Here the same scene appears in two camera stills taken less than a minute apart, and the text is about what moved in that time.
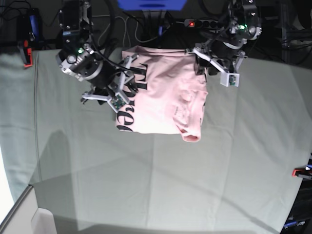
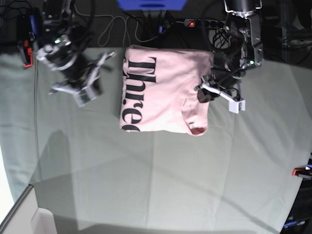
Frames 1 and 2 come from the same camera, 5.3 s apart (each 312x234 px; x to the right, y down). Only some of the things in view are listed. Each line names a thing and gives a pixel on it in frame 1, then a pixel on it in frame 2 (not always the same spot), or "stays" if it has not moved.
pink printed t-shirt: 171,95 stays
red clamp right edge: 305,172 stays
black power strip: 195,23 stays
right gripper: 227,64 → 228,87
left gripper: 116,94 → 86,86
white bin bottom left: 26,217 stays
